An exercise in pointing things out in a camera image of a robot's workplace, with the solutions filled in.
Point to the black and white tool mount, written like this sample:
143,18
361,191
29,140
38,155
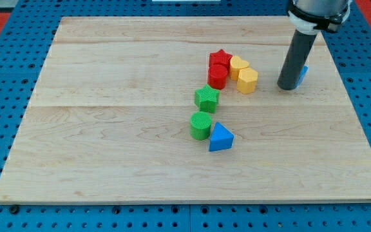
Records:
311,16

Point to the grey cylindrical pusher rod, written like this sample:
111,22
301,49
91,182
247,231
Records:
295,59

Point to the blue cube block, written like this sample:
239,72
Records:
303,73

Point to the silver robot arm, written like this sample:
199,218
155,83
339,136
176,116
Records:
310,17

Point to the yellow hexagon block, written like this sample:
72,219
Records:
247,80

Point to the yellow heart block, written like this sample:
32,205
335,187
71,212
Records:
235,65

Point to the red star block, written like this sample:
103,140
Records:
221,58

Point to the red cylinder block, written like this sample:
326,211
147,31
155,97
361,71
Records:
217,76

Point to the green star block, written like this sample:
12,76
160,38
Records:
207,99

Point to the blue triangle block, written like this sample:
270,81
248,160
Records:
221,138

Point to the green cylinder block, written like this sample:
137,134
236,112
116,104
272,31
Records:
200,125

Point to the light wooden board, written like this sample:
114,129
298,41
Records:
109,118

